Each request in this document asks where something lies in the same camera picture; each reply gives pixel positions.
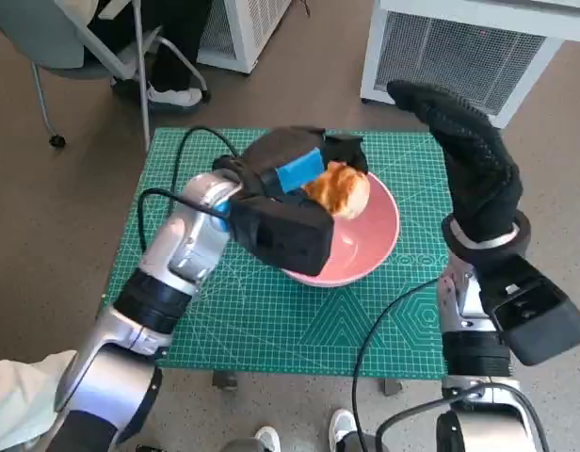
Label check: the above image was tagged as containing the bare black left hand blue tape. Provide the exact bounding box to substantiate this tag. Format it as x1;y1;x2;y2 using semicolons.
212;124;370;204

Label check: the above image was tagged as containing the black knitted gloved right hand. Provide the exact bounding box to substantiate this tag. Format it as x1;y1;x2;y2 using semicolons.
386;78;525;245

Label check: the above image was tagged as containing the long striped toy bread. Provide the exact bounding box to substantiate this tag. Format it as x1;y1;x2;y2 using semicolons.
301;160;371;221

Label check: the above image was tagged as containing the pink bowl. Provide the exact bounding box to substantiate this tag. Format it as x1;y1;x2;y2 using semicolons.
282;169;402;289

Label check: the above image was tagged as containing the small white grilled cabinet unit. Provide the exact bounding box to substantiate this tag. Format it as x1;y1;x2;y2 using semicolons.
197;0;296;74

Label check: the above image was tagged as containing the large white grilled cabinet unit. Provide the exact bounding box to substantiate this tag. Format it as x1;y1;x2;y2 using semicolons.
360;0;580;129

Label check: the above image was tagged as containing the seated person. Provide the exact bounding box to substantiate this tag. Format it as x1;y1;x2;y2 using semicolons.
82;0;211;112

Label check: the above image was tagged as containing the green cutting mat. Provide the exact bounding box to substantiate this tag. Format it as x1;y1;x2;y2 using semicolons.
101;126;454;380

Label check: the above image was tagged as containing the grey office chair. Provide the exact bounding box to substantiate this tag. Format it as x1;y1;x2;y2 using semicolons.
0;0;211;148

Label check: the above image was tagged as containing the person in grey trousers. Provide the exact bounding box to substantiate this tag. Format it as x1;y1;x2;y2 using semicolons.
218;407;380;452

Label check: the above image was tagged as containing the person in light cloth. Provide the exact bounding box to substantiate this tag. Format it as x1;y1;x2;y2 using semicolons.
0;350;77;452

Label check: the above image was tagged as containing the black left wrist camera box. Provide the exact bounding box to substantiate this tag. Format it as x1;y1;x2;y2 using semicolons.
227;195;334;278

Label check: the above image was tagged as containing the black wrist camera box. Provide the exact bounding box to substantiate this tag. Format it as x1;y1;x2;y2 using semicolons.
477;253;580;366
227;195;334;278

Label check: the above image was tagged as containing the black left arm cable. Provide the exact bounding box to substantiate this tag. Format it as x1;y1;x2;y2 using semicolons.
137;187;233;250
170;124;242;192

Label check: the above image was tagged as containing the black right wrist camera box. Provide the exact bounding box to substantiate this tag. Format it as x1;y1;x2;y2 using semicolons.
477;253;580;366

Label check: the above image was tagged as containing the looped black right arm cable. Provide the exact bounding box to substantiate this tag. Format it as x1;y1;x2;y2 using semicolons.
375;380;553;452

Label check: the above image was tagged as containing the long black right arm cable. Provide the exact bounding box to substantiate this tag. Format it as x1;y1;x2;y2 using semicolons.
350;277;442;442

